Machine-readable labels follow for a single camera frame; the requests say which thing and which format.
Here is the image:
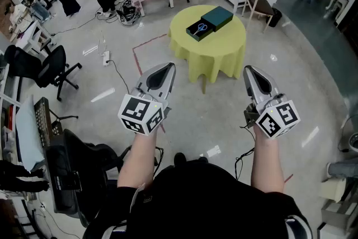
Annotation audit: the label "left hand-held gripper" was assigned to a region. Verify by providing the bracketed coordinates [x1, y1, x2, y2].
[117, 62, 177, 137]

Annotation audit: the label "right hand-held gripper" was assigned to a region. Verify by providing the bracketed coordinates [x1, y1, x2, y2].
[242, 65, 302, 139]

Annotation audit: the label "blue-handled scissors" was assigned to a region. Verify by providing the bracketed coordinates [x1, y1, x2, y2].
[195, 23, 209, 36]

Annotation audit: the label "dark blue rectangular box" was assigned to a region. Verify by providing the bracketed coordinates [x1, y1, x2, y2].
[185, 6, 234, 43]

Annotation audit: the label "person's right forearm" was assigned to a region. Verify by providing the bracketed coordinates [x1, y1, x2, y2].
[249, 125, 285, 194]

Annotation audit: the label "person's left forearm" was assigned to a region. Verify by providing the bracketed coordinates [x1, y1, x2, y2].
[116, 122, 162, 191]

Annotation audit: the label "white storage shelf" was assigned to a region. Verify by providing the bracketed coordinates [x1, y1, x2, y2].
[0, 49, 25, 163]

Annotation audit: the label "round yellow-clothed table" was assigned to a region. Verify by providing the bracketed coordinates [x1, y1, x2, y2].
[167, 4, 248, 85]

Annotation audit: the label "black waste bin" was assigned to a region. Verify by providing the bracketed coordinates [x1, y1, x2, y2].
[270, 7, 283, 28]

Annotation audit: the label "wooden chair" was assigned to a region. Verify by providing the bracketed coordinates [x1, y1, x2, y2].
[242, 0, 276, 34]

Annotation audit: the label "white floor fan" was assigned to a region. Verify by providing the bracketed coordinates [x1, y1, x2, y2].
[337, 114, 358, 153]

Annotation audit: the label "white side table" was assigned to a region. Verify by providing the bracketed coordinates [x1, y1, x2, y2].
[326, 0, 358, 26]

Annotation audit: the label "black office chair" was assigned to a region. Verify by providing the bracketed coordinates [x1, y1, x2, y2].
[3, 44, 83, 102]

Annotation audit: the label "person's black shirt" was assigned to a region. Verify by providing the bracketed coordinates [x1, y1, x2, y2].
[83, 158, 314, 239]

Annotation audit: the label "black rolling chair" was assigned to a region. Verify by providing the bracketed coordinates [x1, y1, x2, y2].
[44, 128, 133, 229]

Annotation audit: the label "black power cable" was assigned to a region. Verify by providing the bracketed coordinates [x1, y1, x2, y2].
[107, 59, 132, 95]

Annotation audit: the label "black bag with cables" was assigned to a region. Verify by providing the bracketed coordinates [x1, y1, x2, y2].
[116, 0, 142, 26]

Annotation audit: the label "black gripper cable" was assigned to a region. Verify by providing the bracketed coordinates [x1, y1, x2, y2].
[152, 146, 165, 179]
[234, 127, 256, 181]

